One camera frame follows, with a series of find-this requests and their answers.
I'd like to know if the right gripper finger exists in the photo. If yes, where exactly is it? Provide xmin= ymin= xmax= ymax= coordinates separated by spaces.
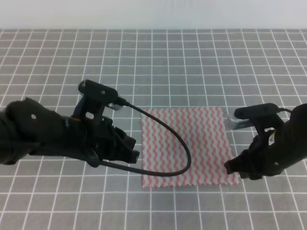
xmin=224 ymin=161 xmax=242 ymax=174
xmin=229 ymin=150 xmax=248 ymax=167

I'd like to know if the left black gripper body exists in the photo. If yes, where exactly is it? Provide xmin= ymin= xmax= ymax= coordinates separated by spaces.
xmin=64 ymin=117 xmax=127 ymax=165

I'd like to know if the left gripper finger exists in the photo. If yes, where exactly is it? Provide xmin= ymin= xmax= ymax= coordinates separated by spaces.
xmin=122 ymin=135 xmax=136 ymax=150
xmin=123 ymin=150 xmax=140 ymax=164

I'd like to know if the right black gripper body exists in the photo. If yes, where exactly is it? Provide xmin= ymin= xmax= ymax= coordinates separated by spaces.
xmin=239 ymin=134 xmax=288 ymax=180

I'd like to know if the pink white wavy towel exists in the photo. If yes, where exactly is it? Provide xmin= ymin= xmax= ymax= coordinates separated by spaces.
xmin=141 ymin=107 xmax=239 ymax=188

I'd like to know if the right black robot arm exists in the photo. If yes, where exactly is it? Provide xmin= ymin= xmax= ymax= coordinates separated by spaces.
xmin=224 ymin=103 xmax=307 ymax=180

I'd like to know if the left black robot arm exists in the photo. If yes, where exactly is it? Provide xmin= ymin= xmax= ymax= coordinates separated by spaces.
xmin=0 ymin=98 xmax=140 ymax=168

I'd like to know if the grey grid tablecloth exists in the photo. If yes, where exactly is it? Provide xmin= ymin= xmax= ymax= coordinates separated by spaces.
xmin=0 ymin=29 xmax=307 ymax=230

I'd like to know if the left black camera cable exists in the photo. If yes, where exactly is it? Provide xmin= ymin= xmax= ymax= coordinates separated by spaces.
xmin=95 ymin=97 xmax=192 ymax=177

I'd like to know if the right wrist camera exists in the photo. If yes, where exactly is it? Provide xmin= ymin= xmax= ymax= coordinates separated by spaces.
xmin=226 ymin=103 xmax=283 ymax=132

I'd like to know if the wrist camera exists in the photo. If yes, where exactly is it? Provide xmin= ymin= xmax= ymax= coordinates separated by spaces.
xmin=226 ymin=103 xmax=283 ymax=132
xmin=78 ymin=80 xmax=128 ymax=110

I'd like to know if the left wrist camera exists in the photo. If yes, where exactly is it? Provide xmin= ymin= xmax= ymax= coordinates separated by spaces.
xmin=78 ymin=80 xmax=128 ymax=110

